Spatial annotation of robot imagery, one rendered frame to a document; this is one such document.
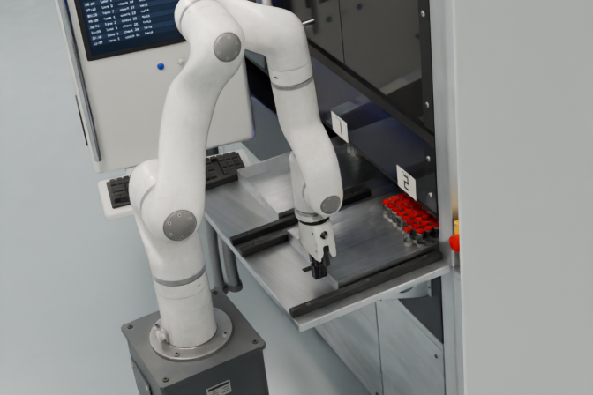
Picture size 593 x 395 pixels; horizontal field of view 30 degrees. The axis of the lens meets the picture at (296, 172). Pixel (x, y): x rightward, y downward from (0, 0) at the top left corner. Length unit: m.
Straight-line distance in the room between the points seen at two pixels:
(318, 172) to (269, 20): 0.34
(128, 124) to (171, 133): 1.04
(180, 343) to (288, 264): 0.36
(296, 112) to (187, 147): 0.24
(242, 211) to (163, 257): 0.57
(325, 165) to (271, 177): 0.72
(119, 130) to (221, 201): 0.47
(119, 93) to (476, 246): 2.62
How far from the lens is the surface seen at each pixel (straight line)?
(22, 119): 5.59
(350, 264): 2.67
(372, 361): 3.35
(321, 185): 2.33
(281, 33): 2.23
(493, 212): 0.63
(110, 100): 3.24
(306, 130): 2.34
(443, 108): 2.42
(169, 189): 2.25
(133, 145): 3.31
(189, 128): 2.23
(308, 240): 2.52
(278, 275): 2.66
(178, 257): 2.37
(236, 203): 2.95
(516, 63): 0.57
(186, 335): 2.49
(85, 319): 4.12
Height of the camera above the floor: 2.46
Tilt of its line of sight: 31 degrees down
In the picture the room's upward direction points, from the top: 7 degrees counter-clockwise
